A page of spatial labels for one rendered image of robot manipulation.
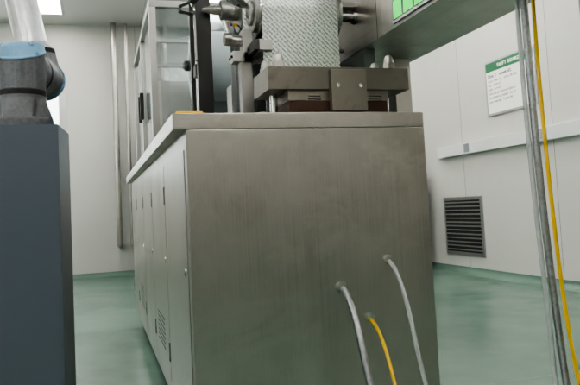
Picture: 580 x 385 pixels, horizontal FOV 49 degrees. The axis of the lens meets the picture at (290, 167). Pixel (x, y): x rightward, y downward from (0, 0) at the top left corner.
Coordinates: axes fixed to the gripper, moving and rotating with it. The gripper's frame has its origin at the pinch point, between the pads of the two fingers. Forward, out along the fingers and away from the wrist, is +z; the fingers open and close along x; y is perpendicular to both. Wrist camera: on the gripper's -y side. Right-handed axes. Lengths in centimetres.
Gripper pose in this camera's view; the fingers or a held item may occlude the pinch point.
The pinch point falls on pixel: (241, 5)
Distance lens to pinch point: 195.4
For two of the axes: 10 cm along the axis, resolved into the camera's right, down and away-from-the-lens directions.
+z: 7.7, 6.1, 1.8
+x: -2.9, 0.8, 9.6
